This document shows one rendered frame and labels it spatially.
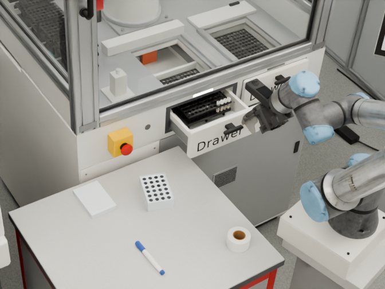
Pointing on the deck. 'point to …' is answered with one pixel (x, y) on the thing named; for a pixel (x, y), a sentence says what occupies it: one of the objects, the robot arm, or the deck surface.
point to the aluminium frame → (202, 84)
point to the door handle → (87, 10)
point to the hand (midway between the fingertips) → (248, 118)
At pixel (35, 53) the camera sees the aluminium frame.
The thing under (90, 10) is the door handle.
